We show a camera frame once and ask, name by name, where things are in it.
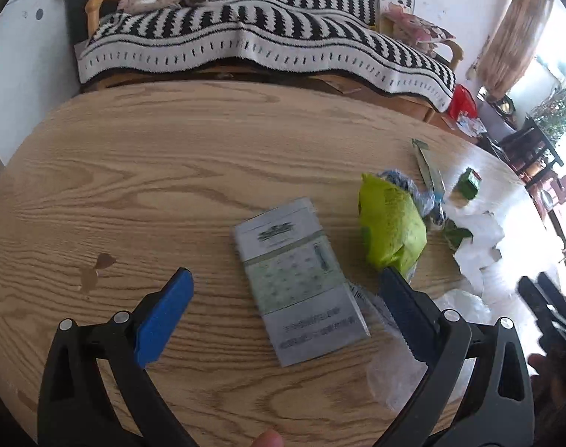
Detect black white striped sofa blanket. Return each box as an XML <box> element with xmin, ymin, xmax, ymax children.
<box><xmin>77</xmin><ymin>0</ymin><xmax>456</xmax><ymax>112</ymax></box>

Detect clear crumpled plastic bag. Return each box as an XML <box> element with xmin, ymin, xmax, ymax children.
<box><xmin>350</xmin><ymin>283</ymin><xmax>491</xmax><ymax>414</ymax></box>

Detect blue grey crumpled wrapper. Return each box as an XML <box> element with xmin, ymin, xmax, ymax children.
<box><xmin>377</xmin><ymin>169</ymin><xmax>446</xmax><ymax>229</ymax></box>

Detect white cabinet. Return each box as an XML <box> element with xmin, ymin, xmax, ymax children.
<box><xmin>0</xmin><ymin>0</ymin><xmax>80</xmax><ymax>174</ymax></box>

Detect small green carton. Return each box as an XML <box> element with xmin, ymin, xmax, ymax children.
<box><xmin>454</xmin><ymin>168</ymin><xmax>482</xmax><ymax>201</ymax></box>

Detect wooden frame sofa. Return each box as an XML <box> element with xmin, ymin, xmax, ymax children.
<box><xmin>80</xmin><ymin>0</ymin><xmax>466</xmax><ymax>124</ymax></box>

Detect small green wrapper piece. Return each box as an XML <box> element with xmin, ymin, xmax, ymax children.
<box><xmin>442</xmin><ymin>219</ymin><xmax>473</xmax><ymax>251</ymax></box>

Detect person's left hand fingertip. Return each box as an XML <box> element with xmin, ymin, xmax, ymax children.
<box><xmin>251</xmin><ymin>430</ymin><xmax>284</xmax><ymax>447</ymax></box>

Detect pink magazines pile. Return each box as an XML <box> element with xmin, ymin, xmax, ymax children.
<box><xmin>378</xmin><ymin>3</ymin><xmax>455</xmax><ymax>57</ymax></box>

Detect potted green plant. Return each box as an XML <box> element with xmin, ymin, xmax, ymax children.
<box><xmin>531</xmin><ymin>89</ymin><xmax>566</xmax><ymax>144</ymax></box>

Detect patterned curtain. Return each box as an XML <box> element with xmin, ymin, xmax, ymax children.
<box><xmin>477</xmin><ymin>0</ymin><xmax>555</xmax><ymax>102</ymax></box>

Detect person's right hand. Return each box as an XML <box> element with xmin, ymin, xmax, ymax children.
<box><xmin>527</xmin><ymin>334</ymin><xmax>566</xmax><ymax>416</ymax></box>

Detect black metal rack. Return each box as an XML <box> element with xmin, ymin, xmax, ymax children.
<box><xmin>498</xmin><ymin>116</ymin><xmax>564</xmax><ymax>190</ymax></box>

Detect red plastic bag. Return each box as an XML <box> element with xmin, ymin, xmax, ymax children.
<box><xmin>446</xmin><ymin>84</ymin><xmax>479</xmax><ymax>121</ymax></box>

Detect grey green paper box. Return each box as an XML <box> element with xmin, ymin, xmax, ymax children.
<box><xmin>233</xmin><ymin>198</ymin><xmax>370</xmax><ymax>367</ymax></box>

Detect long green wrapper strip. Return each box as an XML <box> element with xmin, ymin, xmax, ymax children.
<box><xmin>411</xmin><ymin>139</ymin><xmax>446</xmax><ymax>201</ymax></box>

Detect yellow green snack bag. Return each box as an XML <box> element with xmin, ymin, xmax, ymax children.
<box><xmin>358</xmin><ymin>174</ymin><xmax>427</xmax><ymax>282</ymax></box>

